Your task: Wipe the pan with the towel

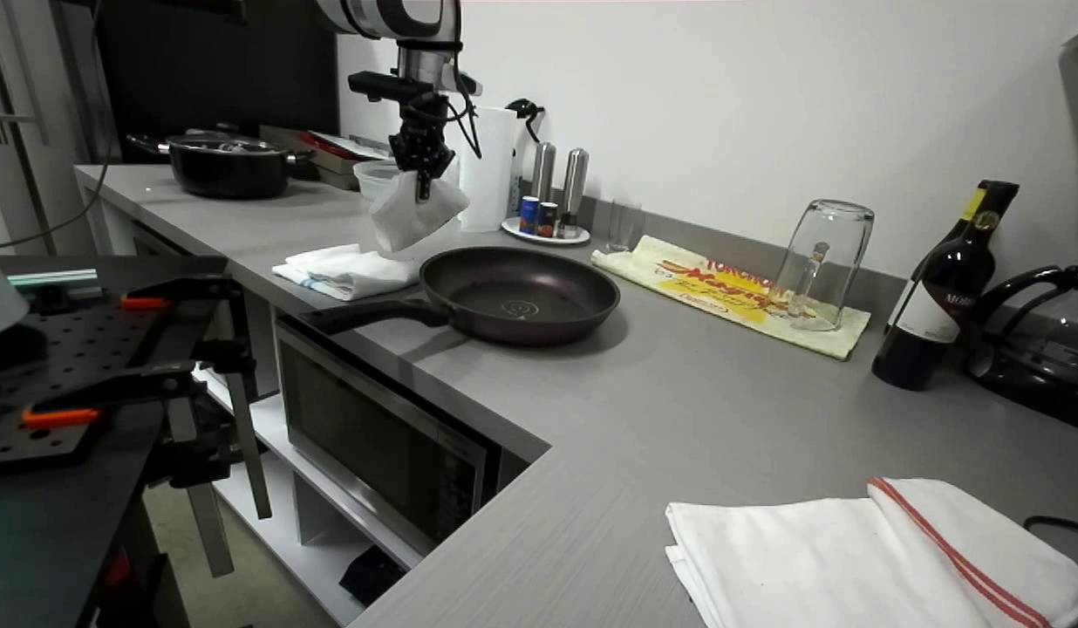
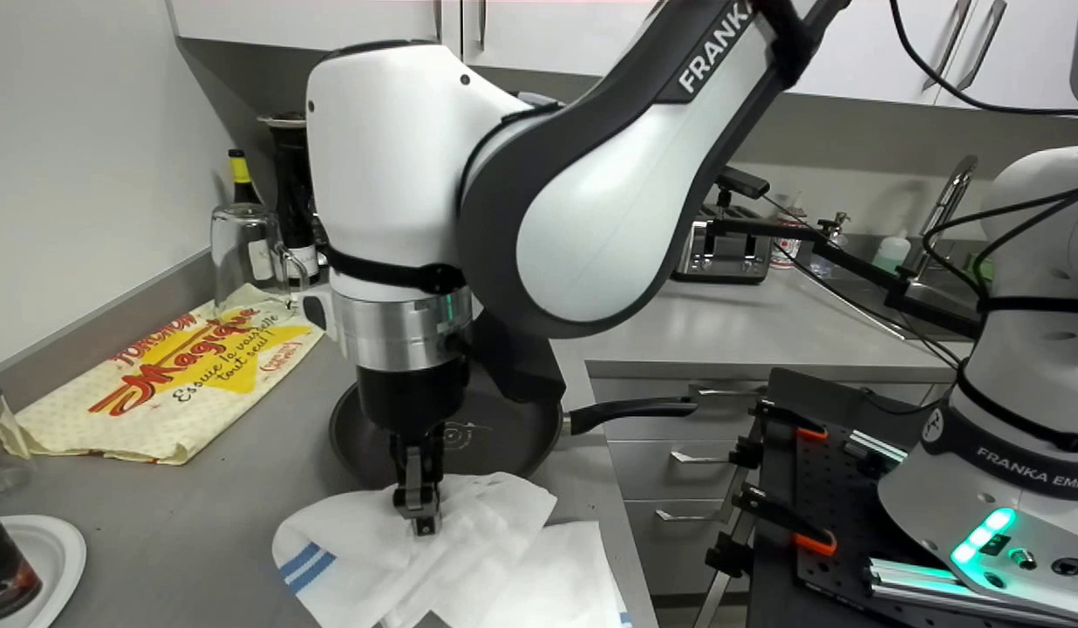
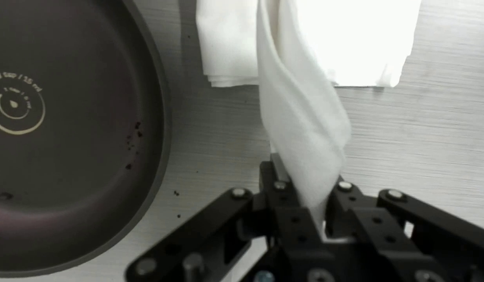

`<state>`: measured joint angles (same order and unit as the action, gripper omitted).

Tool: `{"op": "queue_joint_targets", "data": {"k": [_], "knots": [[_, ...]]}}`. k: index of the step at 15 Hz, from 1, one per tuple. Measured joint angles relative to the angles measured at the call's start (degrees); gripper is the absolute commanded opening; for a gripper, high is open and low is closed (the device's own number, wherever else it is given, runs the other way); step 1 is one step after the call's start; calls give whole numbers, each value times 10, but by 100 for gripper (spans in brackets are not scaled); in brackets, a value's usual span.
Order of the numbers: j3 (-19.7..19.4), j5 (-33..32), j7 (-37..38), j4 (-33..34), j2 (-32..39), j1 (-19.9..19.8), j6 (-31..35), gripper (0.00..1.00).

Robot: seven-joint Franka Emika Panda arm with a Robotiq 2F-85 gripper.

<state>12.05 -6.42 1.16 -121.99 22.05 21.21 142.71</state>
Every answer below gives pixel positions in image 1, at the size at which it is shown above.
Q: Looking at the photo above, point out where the black clamp with orange handle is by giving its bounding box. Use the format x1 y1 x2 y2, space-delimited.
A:
15 360 241 582
117 272 276 522

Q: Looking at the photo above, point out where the white towel with red stripe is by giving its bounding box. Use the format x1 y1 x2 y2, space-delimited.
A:
659 475 1078 628

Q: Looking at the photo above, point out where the round white plate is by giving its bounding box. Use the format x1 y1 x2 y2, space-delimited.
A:
495 213 597 251

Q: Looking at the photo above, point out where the steel salt shaker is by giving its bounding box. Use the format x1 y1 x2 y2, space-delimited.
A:
526 139 560 206

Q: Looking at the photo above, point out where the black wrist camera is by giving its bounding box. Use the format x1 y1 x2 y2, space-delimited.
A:
347 65 439 104

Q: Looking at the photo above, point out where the steel pepper shaker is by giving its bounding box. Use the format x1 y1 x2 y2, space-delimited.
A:
560 142 595 224

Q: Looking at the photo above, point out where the black perforated work table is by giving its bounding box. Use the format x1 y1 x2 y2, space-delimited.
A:
0 251 233 628

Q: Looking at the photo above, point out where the dark nonstick frying pan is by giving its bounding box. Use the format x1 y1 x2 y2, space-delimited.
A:
308 244 624 350

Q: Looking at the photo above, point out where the small white towel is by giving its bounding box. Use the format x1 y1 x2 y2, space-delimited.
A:
366 163 472 256

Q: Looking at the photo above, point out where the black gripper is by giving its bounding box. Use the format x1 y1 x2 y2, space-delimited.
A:
385 90 461 206

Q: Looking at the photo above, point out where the upturned clear drinking glass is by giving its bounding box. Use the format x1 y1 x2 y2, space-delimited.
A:
770 197 880 335

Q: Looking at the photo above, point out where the dark wine bottle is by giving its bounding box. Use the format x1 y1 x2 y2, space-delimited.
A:
868 178 1022 396

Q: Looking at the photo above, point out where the white paper towel roll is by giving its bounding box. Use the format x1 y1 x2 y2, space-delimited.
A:
453 101 522 233

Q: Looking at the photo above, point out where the yellow printed dish mat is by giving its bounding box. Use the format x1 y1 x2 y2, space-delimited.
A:
589 232 875 363

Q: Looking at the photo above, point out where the clear plastic container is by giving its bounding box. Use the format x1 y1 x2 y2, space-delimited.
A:
348 158 404 213

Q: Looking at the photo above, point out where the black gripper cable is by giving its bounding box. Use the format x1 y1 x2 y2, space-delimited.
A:
447 75 489 163

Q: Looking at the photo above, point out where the black monitor screen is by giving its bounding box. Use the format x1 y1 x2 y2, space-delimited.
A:
92 0 342 139

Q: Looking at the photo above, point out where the black glass kettle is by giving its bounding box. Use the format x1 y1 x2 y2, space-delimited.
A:
962 263 1078 437

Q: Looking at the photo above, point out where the steel built-in microwave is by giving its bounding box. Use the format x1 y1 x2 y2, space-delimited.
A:
274 322 532 557

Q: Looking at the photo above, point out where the black cooking pot with lid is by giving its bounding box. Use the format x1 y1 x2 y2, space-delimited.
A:
125 126 301 201

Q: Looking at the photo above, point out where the stack of books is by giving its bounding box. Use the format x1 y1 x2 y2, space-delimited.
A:
290 126 402 192

